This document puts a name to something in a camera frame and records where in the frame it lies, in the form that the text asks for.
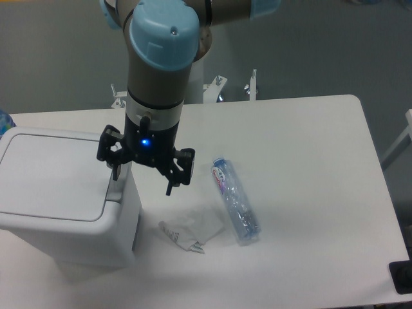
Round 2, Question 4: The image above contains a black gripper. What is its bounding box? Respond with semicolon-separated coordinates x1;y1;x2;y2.
97;116;196;196

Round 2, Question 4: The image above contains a white trash can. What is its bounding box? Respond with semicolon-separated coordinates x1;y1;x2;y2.
1;127;142;267

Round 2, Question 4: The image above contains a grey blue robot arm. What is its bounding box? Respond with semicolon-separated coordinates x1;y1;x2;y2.
97;1;280;189

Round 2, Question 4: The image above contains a crumpled white paper wrapper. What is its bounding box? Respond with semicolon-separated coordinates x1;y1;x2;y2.
158;207;224;254

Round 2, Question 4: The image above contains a crushed clear plastic bottle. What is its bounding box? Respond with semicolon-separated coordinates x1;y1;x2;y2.
211;157;261;245

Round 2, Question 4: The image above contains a blue patterned object at left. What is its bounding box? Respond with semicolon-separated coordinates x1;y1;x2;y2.
0;109;16;138

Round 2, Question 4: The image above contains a black clamp at table edge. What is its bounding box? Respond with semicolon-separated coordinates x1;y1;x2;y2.
389;260;411;295

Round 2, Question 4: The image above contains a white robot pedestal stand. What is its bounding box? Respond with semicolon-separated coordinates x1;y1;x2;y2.
110;25;260;109

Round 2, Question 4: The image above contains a white frame at right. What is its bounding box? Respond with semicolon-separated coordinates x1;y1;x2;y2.
380;109;411;171

